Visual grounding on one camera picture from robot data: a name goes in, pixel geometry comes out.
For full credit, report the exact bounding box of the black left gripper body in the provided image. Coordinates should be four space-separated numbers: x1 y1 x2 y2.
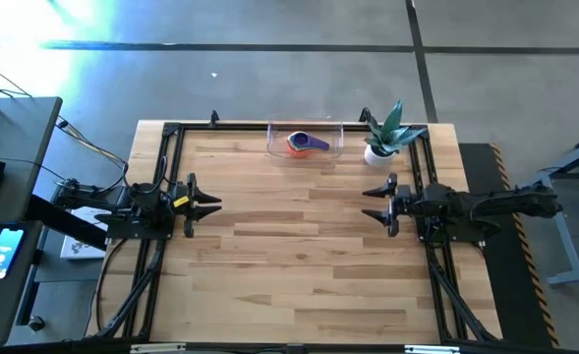
169 172 199 239

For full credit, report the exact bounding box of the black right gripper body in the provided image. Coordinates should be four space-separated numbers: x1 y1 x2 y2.
387 171 419 239

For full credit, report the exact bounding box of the orange measuring cup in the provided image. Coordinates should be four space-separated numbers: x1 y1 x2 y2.
285 134 316 160

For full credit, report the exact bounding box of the purple measuring cup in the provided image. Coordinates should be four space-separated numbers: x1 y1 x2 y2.
292 130 331 153

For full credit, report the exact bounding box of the clear plastic basket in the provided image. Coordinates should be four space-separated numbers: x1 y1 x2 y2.
264 117 345 161

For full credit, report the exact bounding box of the green plant in white pot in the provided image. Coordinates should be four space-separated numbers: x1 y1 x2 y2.
363 98 428 170

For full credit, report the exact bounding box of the white paper sheet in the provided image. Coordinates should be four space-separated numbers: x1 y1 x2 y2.
59 202 120 261

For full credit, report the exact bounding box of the black mat with hazard stripe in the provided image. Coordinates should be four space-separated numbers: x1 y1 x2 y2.
457 142 561 351

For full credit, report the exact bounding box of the smartphone with blue screen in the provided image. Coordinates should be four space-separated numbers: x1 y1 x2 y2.
0 226 27 280

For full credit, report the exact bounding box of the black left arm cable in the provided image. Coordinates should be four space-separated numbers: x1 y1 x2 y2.
120 155 169 194

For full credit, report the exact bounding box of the black metal table frame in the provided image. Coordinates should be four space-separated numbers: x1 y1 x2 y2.
91 108 504 345

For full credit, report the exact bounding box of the cable bundle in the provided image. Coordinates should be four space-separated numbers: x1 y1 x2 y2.
54 114 129 166

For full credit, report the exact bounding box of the silver bracket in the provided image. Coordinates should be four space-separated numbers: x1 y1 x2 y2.
403 344 462 354
130 342 188 354

